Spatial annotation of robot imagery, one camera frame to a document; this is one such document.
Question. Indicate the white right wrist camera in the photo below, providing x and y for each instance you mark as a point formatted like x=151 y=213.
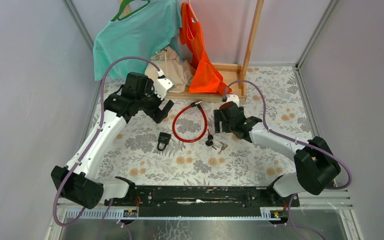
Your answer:
x=231 y=98

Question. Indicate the black padlock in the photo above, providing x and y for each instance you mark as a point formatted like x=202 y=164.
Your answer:
x=163 y=140

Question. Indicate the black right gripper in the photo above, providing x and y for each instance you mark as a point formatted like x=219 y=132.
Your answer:
x=218 y=117

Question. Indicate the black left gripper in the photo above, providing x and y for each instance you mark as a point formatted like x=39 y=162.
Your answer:
x=155 y=113

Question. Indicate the teal t-shirt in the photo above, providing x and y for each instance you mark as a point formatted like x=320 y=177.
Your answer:
x=145 y=31

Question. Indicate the beige cloth bag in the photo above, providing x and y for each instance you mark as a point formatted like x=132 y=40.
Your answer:
x=180 y=71

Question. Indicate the wooden clothes rack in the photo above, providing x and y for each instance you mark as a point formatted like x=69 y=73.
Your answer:
x=233 y=74

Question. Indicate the aluminium frame rail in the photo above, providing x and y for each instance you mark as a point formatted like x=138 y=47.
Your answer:
x=327 y=200

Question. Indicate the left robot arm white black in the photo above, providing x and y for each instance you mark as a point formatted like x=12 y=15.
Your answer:
x=76 y=179

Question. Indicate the floral table mat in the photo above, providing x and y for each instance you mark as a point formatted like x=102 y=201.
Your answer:
x=272 y=92

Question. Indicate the green clothes hanger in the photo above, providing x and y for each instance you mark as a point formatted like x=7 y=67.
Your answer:
x=125 y=10

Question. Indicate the orange garment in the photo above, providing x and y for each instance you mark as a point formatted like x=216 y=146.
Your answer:
x=207 y=79

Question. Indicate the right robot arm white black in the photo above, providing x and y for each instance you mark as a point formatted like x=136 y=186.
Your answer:
x=315 y=167

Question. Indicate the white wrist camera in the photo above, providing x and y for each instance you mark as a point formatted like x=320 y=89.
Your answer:
x=162 y=85
x=231 y=98

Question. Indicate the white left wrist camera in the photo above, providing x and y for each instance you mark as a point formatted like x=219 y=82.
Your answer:
x=162 y=85

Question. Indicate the red cable lock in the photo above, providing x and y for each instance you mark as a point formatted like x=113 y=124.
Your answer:
x=196 y=104

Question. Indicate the black headed key bunch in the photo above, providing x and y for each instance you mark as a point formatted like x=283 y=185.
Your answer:
x=210 y=140

